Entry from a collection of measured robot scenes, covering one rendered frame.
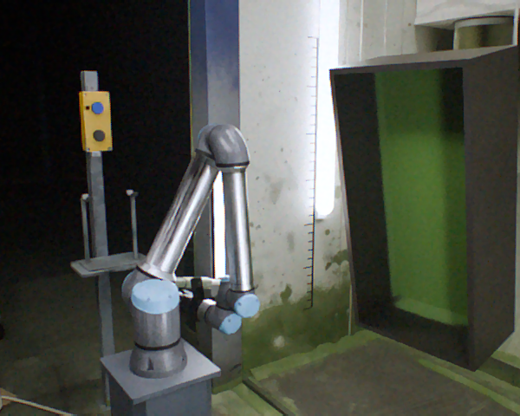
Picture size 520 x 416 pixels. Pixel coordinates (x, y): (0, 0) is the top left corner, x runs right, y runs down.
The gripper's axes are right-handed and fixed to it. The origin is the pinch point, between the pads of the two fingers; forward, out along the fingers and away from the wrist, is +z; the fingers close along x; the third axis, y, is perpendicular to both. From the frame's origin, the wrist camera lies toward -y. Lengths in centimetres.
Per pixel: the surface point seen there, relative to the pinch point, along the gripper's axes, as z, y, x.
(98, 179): 50, -36, -14
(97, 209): 49, -23, -12
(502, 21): -54, -164, 146
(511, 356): -101, 11, 150
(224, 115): 21, -78, 27
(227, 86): 21, -92, 26
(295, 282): 2, 1, 91
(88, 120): 48, -62, -25
